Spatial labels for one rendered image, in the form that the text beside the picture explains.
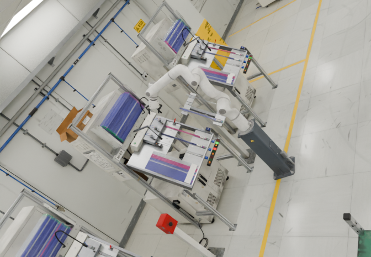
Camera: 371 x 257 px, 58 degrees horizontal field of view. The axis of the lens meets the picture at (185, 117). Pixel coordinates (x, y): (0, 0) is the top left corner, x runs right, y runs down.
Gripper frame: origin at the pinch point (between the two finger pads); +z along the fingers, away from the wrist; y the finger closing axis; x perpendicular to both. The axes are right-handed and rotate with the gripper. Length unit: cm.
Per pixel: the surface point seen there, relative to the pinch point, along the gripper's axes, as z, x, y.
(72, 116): 19, -56, 77
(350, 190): 38, 125, -139
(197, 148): 43, 13, -42
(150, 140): 35.4, -6.7, 3.3
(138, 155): 46.7, -0.9, 17.7
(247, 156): 82, -8, -118
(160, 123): 25.9, -22.7, -13.0
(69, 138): 31, -31, 83
